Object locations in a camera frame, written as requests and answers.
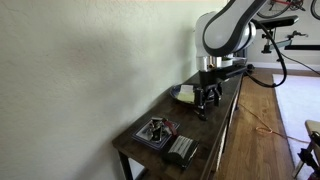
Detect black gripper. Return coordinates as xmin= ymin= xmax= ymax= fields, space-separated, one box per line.
xmin=194 ymin=69 xmax=224 ymax=122

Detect square plate blue rim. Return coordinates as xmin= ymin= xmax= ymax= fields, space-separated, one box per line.
xmin=131 ymin=116 xmax=181 ymax=151

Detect dark wooden console table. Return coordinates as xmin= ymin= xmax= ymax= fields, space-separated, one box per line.
xmin=111 ymin=66 xmax=249 ymax=180

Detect white ribbed sheet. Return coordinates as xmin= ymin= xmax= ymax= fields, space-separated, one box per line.
xmin=168 ymin=135 xmax=194 ymax=156

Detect silver metal keys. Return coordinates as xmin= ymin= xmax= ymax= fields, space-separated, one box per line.
xmin=146 ymin=118 xmax=164 ymax=143

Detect black rectangular box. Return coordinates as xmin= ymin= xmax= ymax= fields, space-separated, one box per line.
xmin=162 ymin=134 xmax=200 ymax=169

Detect pale floor rug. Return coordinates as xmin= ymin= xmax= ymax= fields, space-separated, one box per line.
xmin=272 ymin=73 xmax=320 ymax=180

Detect black horizontal bar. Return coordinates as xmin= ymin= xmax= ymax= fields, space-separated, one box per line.
xmin=284 ymin=44 xmax=320 ymax=51

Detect beige seat chair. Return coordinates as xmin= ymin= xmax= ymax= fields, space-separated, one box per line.
xmin=292 ymin=119 xmax=320 ymax=180

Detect black clamp on chair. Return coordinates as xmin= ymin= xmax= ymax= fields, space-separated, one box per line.
xmin=297 ymin=133 xmax=320 ymax=174

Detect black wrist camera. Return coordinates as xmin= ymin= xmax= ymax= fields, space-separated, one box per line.
xmin=216 ymin=63 xmax=248 ymax=81

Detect red strap keychain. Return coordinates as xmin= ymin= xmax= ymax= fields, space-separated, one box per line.
xmin=162 ymin=119 xmax=179 ymax=137

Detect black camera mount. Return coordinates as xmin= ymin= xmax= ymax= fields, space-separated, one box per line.
xmin=260 ymin=28 xmax=278 ymax=54

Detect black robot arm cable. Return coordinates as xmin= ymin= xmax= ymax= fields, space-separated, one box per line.
xmin=244 ymin=19 xmax=288 ymax=89

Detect orange floor cable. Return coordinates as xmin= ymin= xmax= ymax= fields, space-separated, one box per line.
xmin=238 ymin=102 xmax=311 ymax=145

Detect grey metal bracket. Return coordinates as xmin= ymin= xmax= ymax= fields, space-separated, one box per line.
xmin=269 ymin=39 xmax=294 ymax=51

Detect thin black camera cable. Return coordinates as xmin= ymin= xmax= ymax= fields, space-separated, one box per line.
xmin=281 ymin=53 xmax=320 ymax=77

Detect black stereo camera bar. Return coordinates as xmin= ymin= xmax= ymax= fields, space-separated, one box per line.
xmin=254 ymin=14 xmax=300 ymax=30

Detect red frame bicycle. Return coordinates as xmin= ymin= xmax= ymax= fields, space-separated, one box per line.
xmin=256 ymin=0 xmax=320 ymax=20

